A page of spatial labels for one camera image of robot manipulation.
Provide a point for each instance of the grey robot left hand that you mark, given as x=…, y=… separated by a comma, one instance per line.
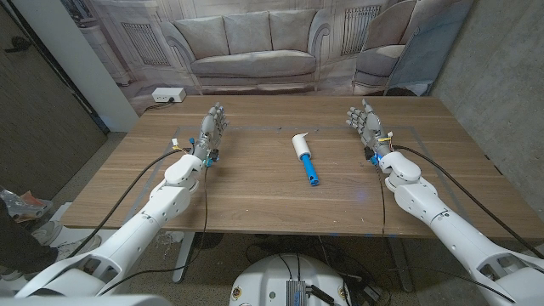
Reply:
x=210, y=132

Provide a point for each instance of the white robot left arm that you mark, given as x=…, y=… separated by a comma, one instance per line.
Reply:
x=140, y=225

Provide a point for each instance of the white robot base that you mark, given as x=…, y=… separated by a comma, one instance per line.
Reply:
x=263, y=280

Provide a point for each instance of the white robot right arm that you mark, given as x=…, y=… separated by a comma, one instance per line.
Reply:
x=446, y=229

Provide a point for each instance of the white power outlet box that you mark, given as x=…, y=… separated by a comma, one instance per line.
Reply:
x=168, y=94

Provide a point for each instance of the wooden table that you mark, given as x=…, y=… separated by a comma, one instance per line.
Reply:
x=263, y=204

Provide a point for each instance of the printed living room backdrop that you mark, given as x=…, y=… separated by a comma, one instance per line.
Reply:
x=255, y=42

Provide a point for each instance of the silver module on base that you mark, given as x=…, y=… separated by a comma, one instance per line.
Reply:
x=295, y=293

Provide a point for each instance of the crumpled plastic bag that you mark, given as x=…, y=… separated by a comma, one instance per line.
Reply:
x=21, y=208

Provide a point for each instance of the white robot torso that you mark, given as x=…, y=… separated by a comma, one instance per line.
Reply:
x=85, y=301

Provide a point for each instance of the person in dark trousers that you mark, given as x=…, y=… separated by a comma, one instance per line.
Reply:
x=17, y=251

